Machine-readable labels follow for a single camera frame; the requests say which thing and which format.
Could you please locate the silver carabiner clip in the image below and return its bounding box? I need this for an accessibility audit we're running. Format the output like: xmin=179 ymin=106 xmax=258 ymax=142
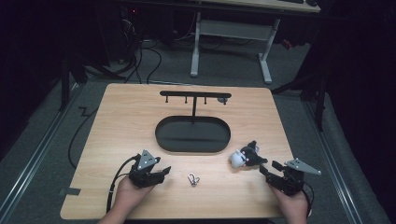
xmin=187 ymin=173 xmax=201 ymax=188

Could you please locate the white round object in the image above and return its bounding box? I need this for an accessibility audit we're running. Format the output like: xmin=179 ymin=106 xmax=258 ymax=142
xmin=228 ymin=140 xmax=269 ymax=170

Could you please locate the white metal frame desk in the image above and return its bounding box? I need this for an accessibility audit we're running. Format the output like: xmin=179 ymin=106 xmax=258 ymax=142
xmin=190 ymin=0 xmax=321 ymax=85

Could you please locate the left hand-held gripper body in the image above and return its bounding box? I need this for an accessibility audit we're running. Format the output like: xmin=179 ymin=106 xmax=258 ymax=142
xmin=129 ymin=149 xmax=164 ymax=189

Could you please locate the person's left hand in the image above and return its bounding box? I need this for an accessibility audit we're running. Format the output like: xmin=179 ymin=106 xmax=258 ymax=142
xmin=110 ymin=175 xmax=157 ymax=217

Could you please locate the bundle of black floor cables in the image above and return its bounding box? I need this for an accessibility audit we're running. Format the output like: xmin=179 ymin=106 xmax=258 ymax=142
xmin=120 ymin=12 xmax=163 ymax=85

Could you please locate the right hand-held gripper cable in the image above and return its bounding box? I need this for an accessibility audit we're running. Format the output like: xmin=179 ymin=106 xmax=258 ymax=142
xmin=303 ymin=181 xmax=315 ymax=217

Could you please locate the person's right hand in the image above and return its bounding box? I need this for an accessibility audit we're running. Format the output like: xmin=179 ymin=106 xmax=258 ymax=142
xmin=269 ymin=185 xmax=312 ymax=219

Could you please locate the left hand-held gripper cable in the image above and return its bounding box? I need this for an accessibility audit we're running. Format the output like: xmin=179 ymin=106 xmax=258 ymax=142
xmin=106 ymin=154 xmax=139 ymax=215

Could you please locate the hand-held gripper cable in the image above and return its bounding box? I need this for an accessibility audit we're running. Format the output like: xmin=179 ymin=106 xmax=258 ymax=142
xmin=303 ymin=181 xmax=315 ymax=217
xmin=106 ymin=154 xmax=139 ymax=215

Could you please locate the black oval tray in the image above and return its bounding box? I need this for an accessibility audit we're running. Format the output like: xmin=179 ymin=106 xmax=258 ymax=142
xmin=154 ymin=90 xmax=233 ymax=154

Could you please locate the thin black floor cable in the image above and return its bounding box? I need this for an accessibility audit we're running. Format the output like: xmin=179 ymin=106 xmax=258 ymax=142
xmin=67 ymin=105 xmax=99 ymax=170

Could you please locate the black metal stand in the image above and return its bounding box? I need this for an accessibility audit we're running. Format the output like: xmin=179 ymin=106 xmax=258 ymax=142
xmin=270 ymin=60 xmax=329 ymax=133
xmin=58 ymin=54 xmax=126 ymax=112

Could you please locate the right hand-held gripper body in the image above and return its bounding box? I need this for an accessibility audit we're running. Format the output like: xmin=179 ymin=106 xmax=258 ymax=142
xmin=265 ymin=158 xmax=322 ymax=197

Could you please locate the grey tape strip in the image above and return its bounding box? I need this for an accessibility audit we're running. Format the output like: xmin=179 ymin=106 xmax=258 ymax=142
xmin=58 ymin=187 xmax=82 ymax=197

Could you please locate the metal floor rail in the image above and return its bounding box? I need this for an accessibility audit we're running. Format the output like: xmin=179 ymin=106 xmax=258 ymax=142
xmin=303 ymin=100 xmax=364 ymax=224
xmin=0 ymin=83 xmax=82 ymax=217

